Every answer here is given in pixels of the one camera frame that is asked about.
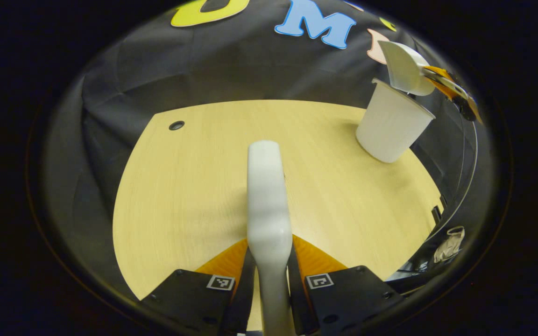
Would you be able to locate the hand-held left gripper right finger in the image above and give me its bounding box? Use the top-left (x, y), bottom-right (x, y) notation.
top-left (288, 234), bottom-right (408, 336)

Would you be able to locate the white ribbed garbage bin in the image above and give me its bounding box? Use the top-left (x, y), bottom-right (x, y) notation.
top-left (356, 78), bottom-right (436, 164)

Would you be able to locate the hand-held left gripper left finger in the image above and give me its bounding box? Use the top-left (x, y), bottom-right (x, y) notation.
top-left (139, 238), bottom-right (256, 336)

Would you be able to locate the black backdrop cloth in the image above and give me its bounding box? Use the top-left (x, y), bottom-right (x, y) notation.
top-left (45, 0), bottom-right (494, 299)

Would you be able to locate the wooden desktop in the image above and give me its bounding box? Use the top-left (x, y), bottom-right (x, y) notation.
top-left (113, 99), bottom-right (443, 329)

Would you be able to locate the grey-white dustpan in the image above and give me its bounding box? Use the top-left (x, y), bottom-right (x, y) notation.
top-left (378, 40), bottom-right (468, 98)

